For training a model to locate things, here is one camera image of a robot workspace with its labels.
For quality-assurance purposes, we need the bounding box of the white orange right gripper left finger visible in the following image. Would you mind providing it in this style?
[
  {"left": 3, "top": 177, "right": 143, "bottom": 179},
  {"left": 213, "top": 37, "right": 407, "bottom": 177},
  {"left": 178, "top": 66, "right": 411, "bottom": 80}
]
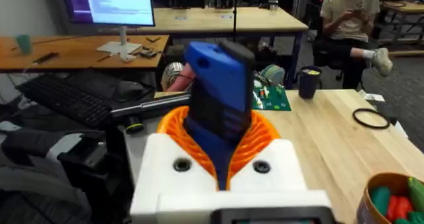
[{"left": 130, "top": 105, "right": 219, "bottom": 224}]

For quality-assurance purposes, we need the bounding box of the white orange right gripper right finger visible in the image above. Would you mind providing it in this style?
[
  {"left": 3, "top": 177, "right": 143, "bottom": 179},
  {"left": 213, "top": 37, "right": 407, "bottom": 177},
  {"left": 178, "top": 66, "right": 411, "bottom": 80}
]
[{"left": 228, "top": 110, "right": 309, "bottom": 192}]

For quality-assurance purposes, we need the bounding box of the blue electric screwdriver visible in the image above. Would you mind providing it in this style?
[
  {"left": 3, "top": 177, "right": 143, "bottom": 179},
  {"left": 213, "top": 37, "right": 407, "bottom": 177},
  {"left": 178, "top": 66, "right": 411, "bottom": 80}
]
[{"left": 183, "top": 39, "right": 256, "bottom": 191}]

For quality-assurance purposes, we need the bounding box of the green board with toy blocks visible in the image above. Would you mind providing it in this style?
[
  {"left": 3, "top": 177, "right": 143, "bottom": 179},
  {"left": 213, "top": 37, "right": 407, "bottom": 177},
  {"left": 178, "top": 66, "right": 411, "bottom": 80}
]
[{"left": 252, "top": 84, "right": 292, "bottom": 112}]

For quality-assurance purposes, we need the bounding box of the dark blue mug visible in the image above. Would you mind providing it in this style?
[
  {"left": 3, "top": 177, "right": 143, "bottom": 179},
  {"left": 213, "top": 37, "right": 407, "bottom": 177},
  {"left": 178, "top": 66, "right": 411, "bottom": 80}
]
[{"left": 295, "top": 66, "right": 323, "bottom": 100}]

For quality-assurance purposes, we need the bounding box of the roll of tape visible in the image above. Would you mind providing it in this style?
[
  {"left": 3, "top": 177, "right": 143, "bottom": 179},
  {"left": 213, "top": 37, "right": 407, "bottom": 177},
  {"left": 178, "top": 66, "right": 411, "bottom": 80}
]
[{"left": 259, "top": 64, "right": 286, "bottom": 87}]

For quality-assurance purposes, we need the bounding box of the black keyboard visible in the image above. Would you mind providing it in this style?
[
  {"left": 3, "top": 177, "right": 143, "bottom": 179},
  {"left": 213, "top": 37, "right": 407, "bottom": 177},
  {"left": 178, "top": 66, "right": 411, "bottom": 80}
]
[{"left": 16, "top": 74, "right": 113, "bottom": 130}]

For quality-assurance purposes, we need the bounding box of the brown tub with toy vegetables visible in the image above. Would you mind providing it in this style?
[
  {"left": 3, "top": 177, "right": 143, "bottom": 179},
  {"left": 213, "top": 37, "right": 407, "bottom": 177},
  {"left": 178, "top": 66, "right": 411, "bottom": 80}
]
[{"left": 356, "top": 172, "right": 424, "bottom": 224}]

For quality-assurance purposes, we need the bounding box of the black backpack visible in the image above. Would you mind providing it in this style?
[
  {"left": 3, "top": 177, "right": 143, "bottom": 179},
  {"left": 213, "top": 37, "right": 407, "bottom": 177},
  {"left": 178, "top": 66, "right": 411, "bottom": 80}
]
[{"left": 0, "top": 128, "right": 110, "bottom": 224}]

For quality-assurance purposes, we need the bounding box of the wooden side table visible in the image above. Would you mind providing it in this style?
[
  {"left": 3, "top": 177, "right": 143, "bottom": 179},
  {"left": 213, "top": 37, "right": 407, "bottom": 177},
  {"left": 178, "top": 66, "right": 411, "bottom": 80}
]
[{"left": 0, "top": 34, "right": 170, "bottom": 73}]

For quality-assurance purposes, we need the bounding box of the long wooden table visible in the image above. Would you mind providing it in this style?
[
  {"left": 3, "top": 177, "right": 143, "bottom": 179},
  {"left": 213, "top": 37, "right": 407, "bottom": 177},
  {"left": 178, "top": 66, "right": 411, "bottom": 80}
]
[{"left": 136, "top": 7, "right": 309, "bottom": 85}]

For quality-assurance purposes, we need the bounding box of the computer monitor on white stand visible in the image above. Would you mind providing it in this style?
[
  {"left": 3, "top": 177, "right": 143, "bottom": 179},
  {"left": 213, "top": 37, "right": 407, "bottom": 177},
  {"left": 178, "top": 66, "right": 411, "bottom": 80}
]
[{"left": 61, "top": 0, "right": 156, "bottom": 55}]

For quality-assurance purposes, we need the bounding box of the person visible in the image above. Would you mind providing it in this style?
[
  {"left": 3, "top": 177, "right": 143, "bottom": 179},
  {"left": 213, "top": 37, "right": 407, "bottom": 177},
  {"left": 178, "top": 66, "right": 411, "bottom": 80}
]
[{"left": 312, "top": 0, "right": 394, "bottom": 89}]

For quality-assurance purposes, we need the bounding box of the teal cup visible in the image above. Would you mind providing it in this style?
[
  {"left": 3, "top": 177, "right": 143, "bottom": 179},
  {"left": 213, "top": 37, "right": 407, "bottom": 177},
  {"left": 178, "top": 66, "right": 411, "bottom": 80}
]
[{"left": 15, "top": 34, "right": 33, "bottom": 56}]

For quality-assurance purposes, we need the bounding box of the black ring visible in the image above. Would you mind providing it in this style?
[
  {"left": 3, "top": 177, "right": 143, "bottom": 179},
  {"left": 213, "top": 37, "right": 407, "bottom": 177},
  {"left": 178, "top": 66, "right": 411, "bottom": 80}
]
[{"left": 352, "top": 107, "right": 391, "bottom": 130}]

